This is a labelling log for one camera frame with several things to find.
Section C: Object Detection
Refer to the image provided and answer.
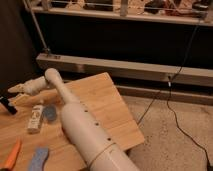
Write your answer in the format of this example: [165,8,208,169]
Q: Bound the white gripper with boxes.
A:
[8,76,47,106]

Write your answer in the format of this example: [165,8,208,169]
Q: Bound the black eraser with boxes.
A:
[0,96,17,115]

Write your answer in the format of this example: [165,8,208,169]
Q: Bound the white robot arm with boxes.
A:
[8,68,139,171]

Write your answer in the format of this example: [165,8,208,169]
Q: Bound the white small box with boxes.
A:
[27,105,44,134]

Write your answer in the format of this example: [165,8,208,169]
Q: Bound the metal rod stand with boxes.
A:
[23,0,60,59]

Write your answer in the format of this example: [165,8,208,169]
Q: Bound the blue sponge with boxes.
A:
[28,147,49,171]

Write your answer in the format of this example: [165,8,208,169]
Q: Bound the orange tool handle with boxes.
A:
[0,139,22,171]

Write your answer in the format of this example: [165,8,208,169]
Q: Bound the wooden shelf frame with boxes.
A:
[30,0,213,105]

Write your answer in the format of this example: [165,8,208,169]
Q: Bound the black cable on floor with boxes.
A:
[136,19,212,168]

